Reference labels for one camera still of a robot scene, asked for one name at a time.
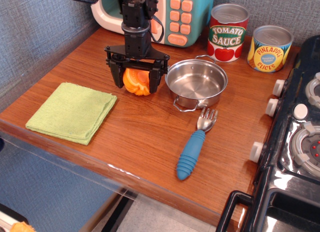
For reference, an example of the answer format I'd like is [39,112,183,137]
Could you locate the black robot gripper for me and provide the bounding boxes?
[104,31,170,94]

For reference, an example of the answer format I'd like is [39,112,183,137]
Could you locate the orange toy half fruit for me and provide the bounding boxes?
[123,68,151,96]

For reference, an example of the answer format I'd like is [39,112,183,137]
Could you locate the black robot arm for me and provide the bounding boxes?
[104,0,170,94]

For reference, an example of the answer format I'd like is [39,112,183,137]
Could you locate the stainless steel pot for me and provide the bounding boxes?
[165,55,228,112]

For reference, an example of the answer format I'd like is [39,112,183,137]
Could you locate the teal white toy microwave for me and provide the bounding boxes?
[90,0,214,48]

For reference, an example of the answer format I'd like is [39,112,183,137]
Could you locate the green folded cloth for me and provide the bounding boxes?
[25,82,117,146]

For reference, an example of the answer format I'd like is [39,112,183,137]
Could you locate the tomato sauce can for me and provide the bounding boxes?
[207,3,250,62]

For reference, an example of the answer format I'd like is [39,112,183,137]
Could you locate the pineapple slices can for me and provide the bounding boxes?
[247,25,294,73]

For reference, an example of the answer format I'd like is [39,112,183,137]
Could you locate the white stove knob middle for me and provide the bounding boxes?
[265,98,279,117]

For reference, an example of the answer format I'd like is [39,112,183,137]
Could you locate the white stove knob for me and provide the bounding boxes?
[272,79,286,97]
[265,98,279,117]
[249,141,264,163]

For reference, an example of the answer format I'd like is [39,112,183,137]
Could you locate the white stove knob lower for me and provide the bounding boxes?
[249,141,264,163]

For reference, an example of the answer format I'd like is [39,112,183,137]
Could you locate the white stove knob upper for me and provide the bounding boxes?
[272,79,286,97]

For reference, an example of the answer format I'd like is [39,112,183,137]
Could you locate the orange object bottom corner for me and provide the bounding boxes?
[0,221,36,232]

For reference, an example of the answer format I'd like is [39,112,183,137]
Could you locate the black toy stove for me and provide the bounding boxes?
[216,35,320,232]

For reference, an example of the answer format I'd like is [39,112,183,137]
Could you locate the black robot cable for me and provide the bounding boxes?
[62,0,166,44]

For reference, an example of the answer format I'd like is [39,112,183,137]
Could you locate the blue handled metal fork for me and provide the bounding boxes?
[176,108,218,181]

